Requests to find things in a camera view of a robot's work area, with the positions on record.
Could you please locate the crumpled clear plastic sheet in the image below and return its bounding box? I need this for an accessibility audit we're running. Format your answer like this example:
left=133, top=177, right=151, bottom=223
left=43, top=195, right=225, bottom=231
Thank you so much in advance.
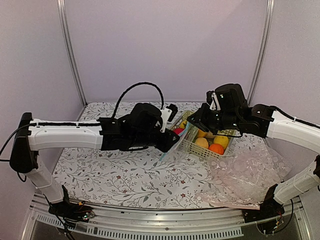
left=198, top=144, right=292, bottom=210

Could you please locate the clear zip top bag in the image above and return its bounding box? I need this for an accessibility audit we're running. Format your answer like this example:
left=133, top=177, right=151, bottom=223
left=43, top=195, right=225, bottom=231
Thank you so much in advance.
left=159, top=122, right=199, bottom=164

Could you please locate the yellow banana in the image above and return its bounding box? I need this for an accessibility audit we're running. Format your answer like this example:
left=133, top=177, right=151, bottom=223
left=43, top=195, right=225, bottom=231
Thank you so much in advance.
left=179, top=120, right=188, bottom=129

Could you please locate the right aluminium frame post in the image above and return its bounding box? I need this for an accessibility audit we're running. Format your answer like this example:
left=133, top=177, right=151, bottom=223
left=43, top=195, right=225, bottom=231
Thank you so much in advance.
left=247, top=0, right=275, bottom=105

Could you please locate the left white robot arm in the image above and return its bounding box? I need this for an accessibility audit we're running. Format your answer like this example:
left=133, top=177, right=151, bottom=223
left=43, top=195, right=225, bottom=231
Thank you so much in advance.
left=9, top=103, right=180, bottom=222

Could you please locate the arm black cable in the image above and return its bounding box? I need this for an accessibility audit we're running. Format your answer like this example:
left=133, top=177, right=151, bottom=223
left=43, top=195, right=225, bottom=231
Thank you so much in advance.
left=111, top=82, right=166, bottom=121
left=272, top=106, right=320, bottom=130

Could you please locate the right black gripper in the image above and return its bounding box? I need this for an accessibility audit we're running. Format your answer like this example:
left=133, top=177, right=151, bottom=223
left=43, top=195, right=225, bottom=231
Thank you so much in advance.
left=187, top=102, right=240, bottom=135

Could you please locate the yellow mango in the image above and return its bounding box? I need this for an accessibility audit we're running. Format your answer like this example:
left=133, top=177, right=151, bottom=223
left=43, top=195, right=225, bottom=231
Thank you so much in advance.
left=194, top=137, right=209, bottom=149

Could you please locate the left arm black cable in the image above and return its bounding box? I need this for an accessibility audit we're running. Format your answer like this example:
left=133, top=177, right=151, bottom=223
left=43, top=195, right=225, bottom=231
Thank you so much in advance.
left=111, top=82, right=166, bottom=121

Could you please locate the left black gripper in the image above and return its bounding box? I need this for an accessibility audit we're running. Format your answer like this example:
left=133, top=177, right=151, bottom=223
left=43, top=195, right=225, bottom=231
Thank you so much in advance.
left=130, top=128, right=180, bottom=153

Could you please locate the aluminium frame post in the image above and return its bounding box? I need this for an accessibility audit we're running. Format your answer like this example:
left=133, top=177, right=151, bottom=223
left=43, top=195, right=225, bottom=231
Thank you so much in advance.
left=247, top=0, right=275, bottom=105
left=56, top=0, right=88, bottom=107

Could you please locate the front aluminium rail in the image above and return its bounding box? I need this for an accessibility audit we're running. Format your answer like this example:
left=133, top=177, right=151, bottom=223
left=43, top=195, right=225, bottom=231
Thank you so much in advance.
left=21, top=192, right=314, bottom=240

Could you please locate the red apple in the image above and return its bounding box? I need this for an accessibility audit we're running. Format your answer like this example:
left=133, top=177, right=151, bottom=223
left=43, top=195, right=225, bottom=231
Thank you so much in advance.
left=173, top=127, right=185, bottom=136

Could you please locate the yellow lemon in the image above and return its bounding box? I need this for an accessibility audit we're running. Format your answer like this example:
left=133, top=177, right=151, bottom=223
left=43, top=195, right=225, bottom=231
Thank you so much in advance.
left=213, top=135, right=229, bottom=150

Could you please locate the floral table cloth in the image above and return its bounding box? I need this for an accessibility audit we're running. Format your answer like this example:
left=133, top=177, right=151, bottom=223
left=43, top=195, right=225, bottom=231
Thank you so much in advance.
left=51, top=101, right=286, bottom=210

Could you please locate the left aluminium frame post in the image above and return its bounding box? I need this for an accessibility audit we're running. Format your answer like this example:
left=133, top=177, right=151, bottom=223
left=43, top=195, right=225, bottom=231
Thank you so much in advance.
left=56, top=0, right=88, bottom=107

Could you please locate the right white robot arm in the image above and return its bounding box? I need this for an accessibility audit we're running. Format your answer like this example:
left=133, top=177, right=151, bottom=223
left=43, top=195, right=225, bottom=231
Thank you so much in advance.
left=187, top=83, right=320, bottom=223

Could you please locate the orange fruit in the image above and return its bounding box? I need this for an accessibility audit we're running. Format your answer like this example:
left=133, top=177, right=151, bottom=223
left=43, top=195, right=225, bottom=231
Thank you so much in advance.
left=208, top=143, right=225, bottom=155

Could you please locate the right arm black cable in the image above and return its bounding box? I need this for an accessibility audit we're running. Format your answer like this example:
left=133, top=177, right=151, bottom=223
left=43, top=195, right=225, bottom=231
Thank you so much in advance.
left=272, top=106, right=320, bottom=130

